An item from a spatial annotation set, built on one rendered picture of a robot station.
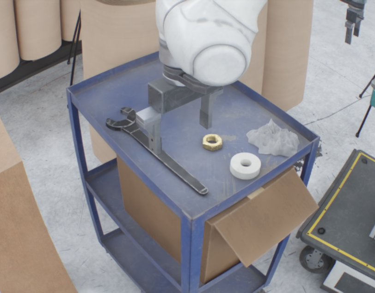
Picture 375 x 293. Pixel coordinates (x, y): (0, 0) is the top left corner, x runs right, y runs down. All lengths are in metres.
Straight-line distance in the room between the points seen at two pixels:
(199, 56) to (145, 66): 0.85
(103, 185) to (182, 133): 0.49
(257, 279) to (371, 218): 0.58
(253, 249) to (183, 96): 0.39
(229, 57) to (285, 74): 1.71
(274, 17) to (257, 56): 0.26
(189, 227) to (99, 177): 0.70
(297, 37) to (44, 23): 1.84
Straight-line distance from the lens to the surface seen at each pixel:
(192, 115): 1.17
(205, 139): 1.07
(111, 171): 1.55
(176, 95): 0.82
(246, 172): 0.99
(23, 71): 3.34
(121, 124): 1.13
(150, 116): 0.82
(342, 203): 1.80
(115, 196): 1.47
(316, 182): 2.32
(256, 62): 1.99
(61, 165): 2.39
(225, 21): 0.58
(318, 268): 1.87
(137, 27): 1.46
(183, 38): 0.58
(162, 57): 0.80
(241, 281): 1.69
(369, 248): 1.68
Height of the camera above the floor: 1.57
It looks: 40 degrees down
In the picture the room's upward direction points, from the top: 2 degrees clockwise
